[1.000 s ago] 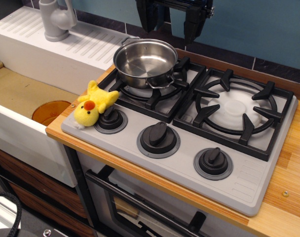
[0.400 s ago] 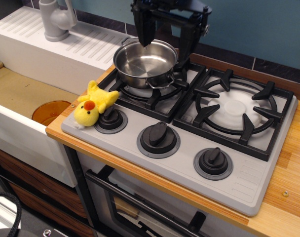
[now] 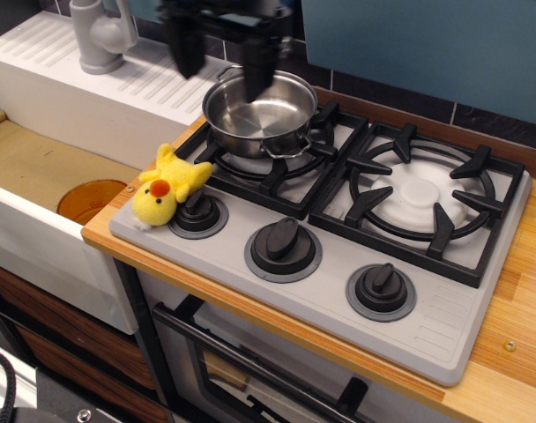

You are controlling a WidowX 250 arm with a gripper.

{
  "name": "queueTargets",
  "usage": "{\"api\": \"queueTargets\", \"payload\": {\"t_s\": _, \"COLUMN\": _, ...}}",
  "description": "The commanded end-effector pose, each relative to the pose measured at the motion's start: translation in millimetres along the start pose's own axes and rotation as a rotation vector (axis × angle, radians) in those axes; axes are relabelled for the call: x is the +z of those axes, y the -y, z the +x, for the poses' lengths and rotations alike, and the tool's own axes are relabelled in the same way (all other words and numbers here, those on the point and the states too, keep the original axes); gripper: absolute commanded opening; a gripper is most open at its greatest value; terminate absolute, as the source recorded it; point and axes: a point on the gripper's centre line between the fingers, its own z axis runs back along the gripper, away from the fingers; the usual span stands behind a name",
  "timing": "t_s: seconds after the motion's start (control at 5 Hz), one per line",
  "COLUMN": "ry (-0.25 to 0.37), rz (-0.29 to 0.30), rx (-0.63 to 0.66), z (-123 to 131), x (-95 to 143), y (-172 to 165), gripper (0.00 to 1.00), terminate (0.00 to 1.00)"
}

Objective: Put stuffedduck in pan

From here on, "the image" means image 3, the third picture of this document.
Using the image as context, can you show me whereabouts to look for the black left stove knob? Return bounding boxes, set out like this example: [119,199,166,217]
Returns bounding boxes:
[167,189,229,240]

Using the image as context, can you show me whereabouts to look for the black oven door handle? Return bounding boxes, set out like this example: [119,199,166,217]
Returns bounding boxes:
[152,295,368,422]

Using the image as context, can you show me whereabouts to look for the orange plastic sink drain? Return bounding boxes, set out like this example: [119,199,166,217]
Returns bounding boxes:
[56,179,126,225]

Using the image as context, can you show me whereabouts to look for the yellow stuffed duck toy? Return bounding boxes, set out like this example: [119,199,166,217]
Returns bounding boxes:
[131,144,213,231]

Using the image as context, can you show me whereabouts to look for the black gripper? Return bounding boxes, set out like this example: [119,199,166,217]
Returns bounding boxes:
[160,1,294,102]

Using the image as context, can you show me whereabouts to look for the black left burner grate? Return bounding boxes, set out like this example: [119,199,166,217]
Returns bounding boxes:
[176,101,369,219]

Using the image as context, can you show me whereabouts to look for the white right burner cap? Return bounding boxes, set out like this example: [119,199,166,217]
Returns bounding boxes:
[371,161,468,233]

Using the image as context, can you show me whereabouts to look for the grey oven door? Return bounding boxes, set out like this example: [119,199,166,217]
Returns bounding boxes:
[139,273,451,422]

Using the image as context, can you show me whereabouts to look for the stainless steel pot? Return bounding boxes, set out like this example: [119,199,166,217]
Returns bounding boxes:
[202,64,318,160]

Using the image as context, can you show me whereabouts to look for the white toy sink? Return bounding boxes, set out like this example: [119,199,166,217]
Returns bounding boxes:
[0,11,224,334]

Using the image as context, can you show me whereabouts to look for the grey toy stovetop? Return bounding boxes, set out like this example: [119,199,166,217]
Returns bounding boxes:
[109,115,532,386]

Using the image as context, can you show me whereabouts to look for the black stove knob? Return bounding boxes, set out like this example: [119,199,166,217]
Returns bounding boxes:
[244,217,323,284]
[167,189,229,240]
[346,263,417,323]

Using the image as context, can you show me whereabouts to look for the black middle stove knob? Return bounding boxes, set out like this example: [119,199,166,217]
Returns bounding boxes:
[244,217,323,284]

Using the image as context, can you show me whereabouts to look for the black right stove knob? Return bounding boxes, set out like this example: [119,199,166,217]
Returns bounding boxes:
[346,263,417,323]

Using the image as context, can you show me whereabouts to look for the black right burner grate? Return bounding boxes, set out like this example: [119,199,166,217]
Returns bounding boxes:
[309,122,532,288]

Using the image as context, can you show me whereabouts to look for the grey toy faucet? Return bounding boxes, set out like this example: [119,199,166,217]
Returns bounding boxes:
[70,0,138,75]

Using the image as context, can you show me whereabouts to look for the black braided cable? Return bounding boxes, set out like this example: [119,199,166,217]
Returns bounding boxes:
[0,347,18,423]

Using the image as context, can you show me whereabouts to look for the black burner grate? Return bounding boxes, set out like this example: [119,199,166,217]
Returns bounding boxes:
[176,101,369,219]
[309,122,532,288]

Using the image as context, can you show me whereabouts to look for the wooden drawer fronts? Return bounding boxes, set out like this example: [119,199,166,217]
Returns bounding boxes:
[0,267,172,422]

